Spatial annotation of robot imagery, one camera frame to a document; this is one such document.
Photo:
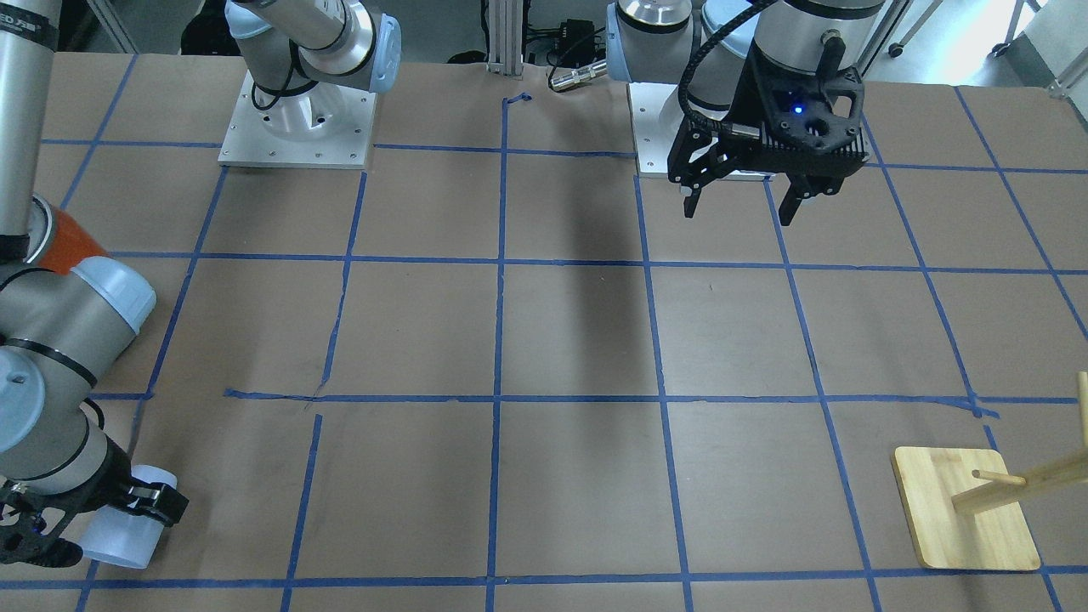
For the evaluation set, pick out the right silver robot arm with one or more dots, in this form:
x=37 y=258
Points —
x=69 y=310

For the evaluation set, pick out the light blue cup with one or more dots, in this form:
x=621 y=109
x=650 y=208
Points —
x=116 y=537

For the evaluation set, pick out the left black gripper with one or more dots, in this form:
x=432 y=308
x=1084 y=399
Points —
x=755 y=96

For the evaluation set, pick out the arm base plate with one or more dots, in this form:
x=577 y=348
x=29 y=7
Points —
x=655 y=121
x=328 y=127

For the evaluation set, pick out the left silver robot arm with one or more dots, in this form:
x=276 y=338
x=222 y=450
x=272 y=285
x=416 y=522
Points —
x=720 y=88

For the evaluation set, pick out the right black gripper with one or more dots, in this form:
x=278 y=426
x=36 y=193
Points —
x=151 y=505

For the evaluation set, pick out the orange can with silver lid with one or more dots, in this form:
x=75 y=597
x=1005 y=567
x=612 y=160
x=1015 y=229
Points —
x=57 y=242

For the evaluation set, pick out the aluminium frame post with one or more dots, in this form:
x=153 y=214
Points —
x=505 y=33

